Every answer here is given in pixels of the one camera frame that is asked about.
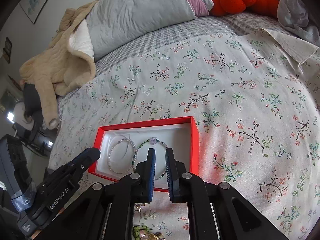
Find green bead black cord bracelet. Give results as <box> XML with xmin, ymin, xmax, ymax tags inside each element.
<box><xmin>132</xmin><ymin>224</ymin><xmax>153</xmax><ymax>240</ymax></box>

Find clear crystal bead bracelet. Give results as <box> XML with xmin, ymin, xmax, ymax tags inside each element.
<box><xmin>107</xmin><ymin>137</ymin><xmax>138</xmax><ymax>176</ymax></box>

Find green seed bead bracelet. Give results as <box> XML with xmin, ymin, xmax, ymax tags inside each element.
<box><xmin>131</xmin><ymin>136</ymin><xmax>170</xmax><ymax>181</ymax></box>

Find red open cardboard box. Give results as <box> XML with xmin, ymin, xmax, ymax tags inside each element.
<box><xmin>88</xmin><ymin>116</ymin><xmax>199</xmax><ymax>192</ymax></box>

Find beige quilted jacket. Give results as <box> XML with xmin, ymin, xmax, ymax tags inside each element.
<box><xmin>20</xmin><ymin>1</ymin><xmax>97</xmax><ymax>129</ymax></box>

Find floral bed sheet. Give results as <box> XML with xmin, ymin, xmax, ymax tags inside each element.
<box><xmin>49</xmin><ymin>13</ymin><xmax>319</xmax><ymax>239</ymax></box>

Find grey quilted pillow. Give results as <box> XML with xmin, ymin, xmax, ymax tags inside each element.
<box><xmin>85</xmin><ymin>0</ymin><xmax>216</xmax><ymax>62</ymax></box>

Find crumpled grey blanket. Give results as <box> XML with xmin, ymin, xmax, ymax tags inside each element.
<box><xmin>277</xmin><ymin>0</ymin><xmax>319</xmax><ymax>47</ymax></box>

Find orange pumpkin plush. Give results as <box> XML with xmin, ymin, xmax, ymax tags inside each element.
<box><xmin>209</xmin><ymin>0</ymin><xmax>279</xmax><ymax>19</ymax></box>

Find framed wall picture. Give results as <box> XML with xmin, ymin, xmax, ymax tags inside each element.
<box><xmin>19</xmin><ymin>0</ymin><xmax>48</xmax><ymax>24</ymax></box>

